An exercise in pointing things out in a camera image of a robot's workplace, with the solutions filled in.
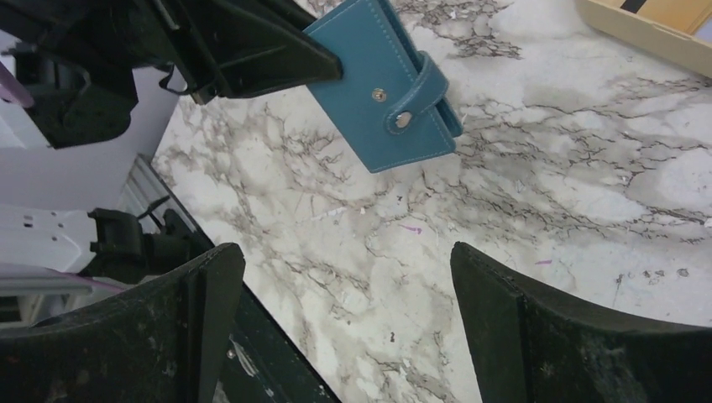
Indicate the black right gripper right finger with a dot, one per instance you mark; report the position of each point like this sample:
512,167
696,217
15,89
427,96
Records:
530,342

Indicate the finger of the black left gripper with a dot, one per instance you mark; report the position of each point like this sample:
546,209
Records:
242,49

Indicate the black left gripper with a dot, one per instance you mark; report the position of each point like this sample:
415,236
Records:
76,60

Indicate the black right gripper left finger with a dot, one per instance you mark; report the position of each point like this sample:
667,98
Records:
162,341

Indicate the blue leather card holder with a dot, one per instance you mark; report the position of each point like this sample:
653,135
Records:
390,105

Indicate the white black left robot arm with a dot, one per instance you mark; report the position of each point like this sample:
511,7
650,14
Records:
97,243

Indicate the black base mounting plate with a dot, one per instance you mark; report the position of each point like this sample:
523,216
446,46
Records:
263,364

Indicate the beige oval tray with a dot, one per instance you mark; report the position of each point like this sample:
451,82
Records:
666,29

